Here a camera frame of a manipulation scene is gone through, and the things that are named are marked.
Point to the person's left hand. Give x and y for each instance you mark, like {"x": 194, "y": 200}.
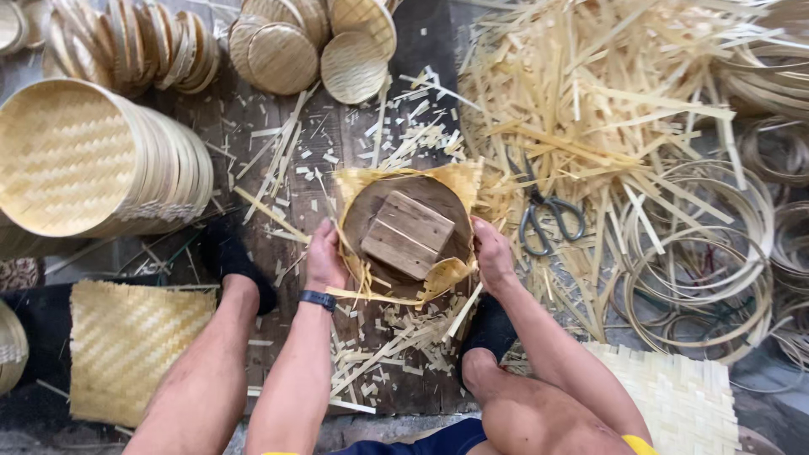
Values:
{"x": 325, "y": 262}

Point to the person's right hand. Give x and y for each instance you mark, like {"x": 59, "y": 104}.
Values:
{"x": 494, "y": 259}

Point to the person's left fingers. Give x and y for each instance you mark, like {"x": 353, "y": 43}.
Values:
{"x": 326, "y": 229}

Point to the person's right fingers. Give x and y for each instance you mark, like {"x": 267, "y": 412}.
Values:
{"x": 480, "y": 229}

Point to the half-shaped woven bamboo mat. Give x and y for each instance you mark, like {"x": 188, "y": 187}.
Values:
{"x": 460, "y": 180}

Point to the round wooden mould disc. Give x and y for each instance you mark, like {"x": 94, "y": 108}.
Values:
{"x": 366, "y": 205}

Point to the dark wooden work board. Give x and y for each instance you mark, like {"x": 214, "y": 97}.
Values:
{"x": 316, "y": 164}

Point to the black wristband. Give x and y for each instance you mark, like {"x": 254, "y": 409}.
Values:
{"x": 317, "y": 299}

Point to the wooden block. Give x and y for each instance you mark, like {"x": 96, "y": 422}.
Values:
{"x": 407, "y": 234}

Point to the grey metal scissors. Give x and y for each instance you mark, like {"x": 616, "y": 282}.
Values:
{"x": 556, "y": 208}

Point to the black left sock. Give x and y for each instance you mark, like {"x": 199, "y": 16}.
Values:
{"x": 231, "y": 253}

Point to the black sock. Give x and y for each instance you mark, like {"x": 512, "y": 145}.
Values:
{"x": 231, "y": 253}
{"x": 490, "y": 328}

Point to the black right sock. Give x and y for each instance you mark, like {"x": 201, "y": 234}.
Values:
{"x": 490, "y": 328}

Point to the scattered bamboo offcuts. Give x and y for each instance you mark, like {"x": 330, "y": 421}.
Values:
{"x": 385, "y": 344}

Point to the small round woven tray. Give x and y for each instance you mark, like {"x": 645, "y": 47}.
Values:
{"x": 239, "y": 44}
{"x": 366, "y": 22}
{"x": 283, "y": 60}
{"x": 352, "y": 73}
{"x": 297, "y": 11}

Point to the heap of bamboo strips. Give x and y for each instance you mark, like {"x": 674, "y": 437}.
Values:
{"x": 569, "y": 88}

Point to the person's left leg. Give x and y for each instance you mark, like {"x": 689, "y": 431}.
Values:
{"x": 202, "y": 379}

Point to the person's leg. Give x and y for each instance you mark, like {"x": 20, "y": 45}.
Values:
{"x": 202, "y": 379}
{"x": 537, "y": 417}

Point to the person's right leg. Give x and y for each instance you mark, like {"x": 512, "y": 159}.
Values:
{"x": 537, "y": 417}

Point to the pile of bamboo hoops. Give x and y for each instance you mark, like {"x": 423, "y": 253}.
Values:
{"x": 695, "y": 272}

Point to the blue shorts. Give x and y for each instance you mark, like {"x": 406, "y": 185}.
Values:
{"x": 430, "y": 442}

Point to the yellow square woven mat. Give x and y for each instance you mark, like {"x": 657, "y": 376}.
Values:
{"x": 133, "y": 354}

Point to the pale square woven mat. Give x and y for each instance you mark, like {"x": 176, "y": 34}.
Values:
{"x": 676, "y": 398}

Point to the stack of large woven trays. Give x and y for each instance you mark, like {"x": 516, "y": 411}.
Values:
{"x": 69, "y": 158}

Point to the row of small woven trays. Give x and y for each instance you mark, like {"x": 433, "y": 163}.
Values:
{"x": 136, "y": 41}

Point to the yellow shirt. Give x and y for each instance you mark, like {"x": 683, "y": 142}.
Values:
{"x": 639, "y": 446}

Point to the bundle of bamboo rings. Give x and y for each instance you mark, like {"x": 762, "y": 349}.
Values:
{"x": 774, "y": 69}

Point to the woven tray with rim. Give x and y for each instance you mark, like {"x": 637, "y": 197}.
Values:
{"x": 9, "y": 347}

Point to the pile of woven trays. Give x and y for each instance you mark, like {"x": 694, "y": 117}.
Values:
{"x": 17, "y": 24}

